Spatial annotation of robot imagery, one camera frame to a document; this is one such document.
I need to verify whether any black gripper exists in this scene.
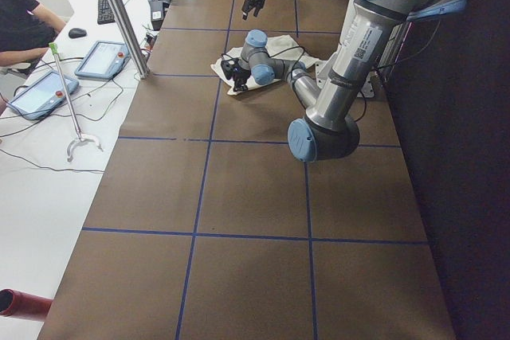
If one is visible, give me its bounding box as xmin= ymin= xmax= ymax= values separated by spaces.
xmin=233 ymin=67 xmax=251 ymax=92
xmin=241 ymin=0 xmax=265 ymax=20

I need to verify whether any black box with label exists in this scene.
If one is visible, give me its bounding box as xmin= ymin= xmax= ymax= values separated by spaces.
xmin=148 ymin=0 xmax=169 ymax=31

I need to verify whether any far blue teach pendant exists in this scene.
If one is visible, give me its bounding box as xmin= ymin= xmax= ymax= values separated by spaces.
xmin=74 ymin=41 xmax=131 ymax=80

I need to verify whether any blue teach pendant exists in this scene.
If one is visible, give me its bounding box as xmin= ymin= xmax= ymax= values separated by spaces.
xmin=74 ymin=41 xmax=131 ymax=80
xmin=6 ymin=71 xmax=65 ymax=120

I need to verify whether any black keyboard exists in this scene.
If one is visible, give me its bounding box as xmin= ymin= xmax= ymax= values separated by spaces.
xmin=96 ymin=0 xmax=115 ymax=25

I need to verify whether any black computer mouse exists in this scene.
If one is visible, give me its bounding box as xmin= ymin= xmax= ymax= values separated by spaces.
xmin=68 ymin=28 xmax=87 ymax=39

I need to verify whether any near blue teach pendant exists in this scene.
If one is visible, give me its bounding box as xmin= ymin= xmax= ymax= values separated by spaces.
xmin=6 ymin=71 xmax=65 ymax=120

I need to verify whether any seated person in black shirt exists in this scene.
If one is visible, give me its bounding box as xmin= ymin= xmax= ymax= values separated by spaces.
xmin=0 ymin=0 xmax=66 ymax=75

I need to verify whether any red cylinder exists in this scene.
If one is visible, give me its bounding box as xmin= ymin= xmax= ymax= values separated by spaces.
xmin=1 ymin=289 xmax=53 ymax=322

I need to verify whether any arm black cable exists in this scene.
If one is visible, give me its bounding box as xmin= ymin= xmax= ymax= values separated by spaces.
xmin=221 ymin=45 xmax=312 ymax=74

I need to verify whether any white pillar with base plate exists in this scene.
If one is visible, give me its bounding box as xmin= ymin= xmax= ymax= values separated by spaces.
xmin=313 ymin=0 xmax=399 ymax=99

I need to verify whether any aluminium frame post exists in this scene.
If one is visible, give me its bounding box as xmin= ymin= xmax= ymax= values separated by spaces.
xmin=108 ymin=0 xmax=149 ymax=79

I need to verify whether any grabber stick with green handle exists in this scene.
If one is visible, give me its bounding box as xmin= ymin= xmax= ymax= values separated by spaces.
xmin=49 ymin=42 xmax=103 ymax=162

